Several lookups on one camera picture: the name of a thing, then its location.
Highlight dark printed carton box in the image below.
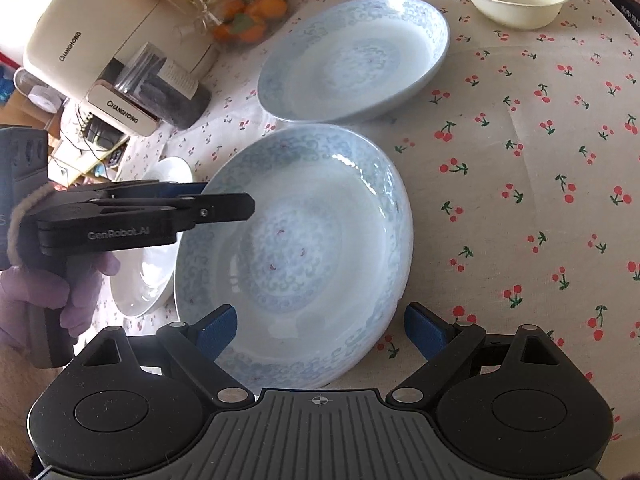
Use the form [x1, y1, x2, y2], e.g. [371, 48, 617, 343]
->
[600, 0, 640, 48]

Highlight cherry print tablecloth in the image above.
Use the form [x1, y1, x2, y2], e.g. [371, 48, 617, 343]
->
[100, 0, 640, 441]

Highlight large blue patterned plate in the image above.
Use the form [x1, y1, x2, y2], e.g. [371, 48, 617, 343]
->
[173, 122, 416, 383]
[256, 0, 451, 123]

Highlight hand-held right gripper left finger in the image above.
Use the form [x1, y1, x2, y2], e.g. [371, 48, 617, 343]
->
[82, 304, 256, 407]

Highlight white kitchen appliance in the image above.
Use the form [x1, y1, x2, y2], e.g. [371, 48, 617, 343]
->
[22, 0, 216, 137]

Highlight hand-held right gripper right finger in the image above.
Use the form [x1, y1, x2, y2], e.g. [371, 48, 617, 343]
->
[390, 302, 563, 406]

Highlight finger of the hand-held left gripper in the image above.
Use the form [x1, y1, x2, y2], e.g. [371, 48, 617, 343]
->
[91, 192, 257, 232]
[67, 179, 207, 202]

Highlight clear bag of mandarins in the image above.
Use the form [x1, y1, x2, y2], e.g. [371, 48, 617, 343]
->
[175, 0, 292, 54]

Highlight person's left hand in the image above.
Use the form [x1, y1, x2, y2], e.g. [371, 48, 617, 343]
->
[0, 251, 122, 357]

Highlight white plate with swirl pattern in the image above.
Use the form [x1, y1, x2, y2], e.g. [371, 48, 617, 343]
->
[109, 156, 194, 318]

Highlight white tape roll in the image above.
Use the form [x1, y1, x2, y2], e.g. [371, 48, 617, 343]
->
[26, 85, 60, 112]

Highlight clear plastic box dark contents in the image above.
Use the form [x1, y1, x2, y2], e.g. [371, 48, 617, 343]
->
[97, 42, 212, 129]

